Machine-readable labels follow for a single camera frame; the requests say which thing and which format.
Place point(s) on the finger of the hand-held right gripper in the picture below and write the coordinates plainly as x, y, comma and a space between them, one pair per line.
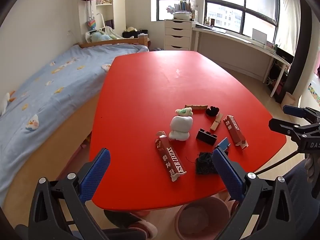
292, 110
282, 126

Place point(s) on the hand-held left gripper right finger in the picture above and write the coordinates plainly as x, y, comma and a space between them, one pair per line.
227, 177

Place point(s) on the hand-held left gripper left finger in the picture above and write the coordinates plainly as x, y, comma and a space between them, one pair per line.
96, 175

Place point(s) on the black mesh cloth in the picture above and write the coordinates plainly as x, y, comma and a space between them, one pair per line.
205, 165

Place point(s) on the small blue clip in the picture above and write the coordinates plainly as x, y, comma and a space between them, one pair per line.
223, 144

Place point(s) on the small black box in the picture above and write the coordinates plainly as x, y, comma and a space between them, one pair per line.
205, 137

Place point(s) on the long dark red box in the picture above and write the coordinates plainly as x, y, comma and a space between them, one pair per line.
233, 130
170, 158

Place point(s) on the pink trash bin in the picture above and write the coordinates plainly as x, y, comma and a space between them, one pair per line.
200, 220

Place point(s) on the wooden clothespin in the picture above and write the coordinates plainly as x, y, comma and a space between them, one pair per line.
216, 122

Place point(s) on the black hair scrunchie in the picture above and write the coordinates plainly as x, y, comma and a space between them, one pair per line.
212, 111

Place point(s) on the white plush toy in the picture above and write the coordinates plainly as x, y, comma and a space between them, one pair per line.
180, 128

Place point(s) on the person's right hand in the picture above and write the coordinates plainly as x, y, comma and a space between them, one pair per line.
313, 170

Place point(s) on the beige waste bin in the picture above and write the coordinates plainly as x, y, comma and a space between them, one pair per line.
290, 98

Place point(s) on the person's right leg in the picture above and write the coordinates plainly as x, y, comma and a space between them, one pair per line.
302, 205

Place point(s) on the pink white slipper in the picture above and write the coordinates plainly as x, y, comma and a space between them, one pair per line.
143, 228

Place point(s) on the brown cardboard strip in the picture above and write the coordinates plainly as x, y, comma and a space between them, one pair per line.
196, 107

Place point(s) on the green white crumpled wrapper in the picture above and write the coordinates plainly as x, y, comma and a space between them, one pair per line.
184, 111

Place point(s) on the white roller blind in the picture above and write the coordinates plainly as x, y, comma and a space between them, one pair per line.
287, 25

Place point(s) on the long white desk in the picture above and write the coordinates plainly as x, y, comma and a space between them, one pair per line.
232, 38

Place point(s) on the bed with blue sheet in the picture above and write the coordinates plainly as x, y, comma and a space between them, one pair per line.
50, 92

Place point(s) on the red table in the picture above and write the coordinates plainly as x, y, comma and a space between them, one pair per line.
160, 85

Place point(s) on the white duck plush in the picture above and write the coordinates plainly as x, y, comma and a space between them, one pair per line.
3, 102

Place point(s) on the black framed window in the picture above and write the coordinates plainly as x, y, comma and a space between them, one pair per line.
225, 2

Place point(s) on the white drawer unit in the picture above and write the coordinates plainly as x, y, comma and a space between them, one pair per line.
178, 35

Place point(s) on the blue green plush toy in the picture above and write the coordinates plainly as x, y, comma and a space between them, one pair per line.
100, 36

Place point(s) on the stack of books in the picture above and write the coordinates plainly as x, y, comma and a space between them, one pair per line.
186, 6

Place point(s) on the straw hat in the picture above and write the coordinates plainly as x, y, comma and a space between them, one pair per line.
131, 29

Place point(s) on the rainbow bag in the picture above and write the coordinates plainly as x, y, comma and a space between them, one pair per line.
91, 23

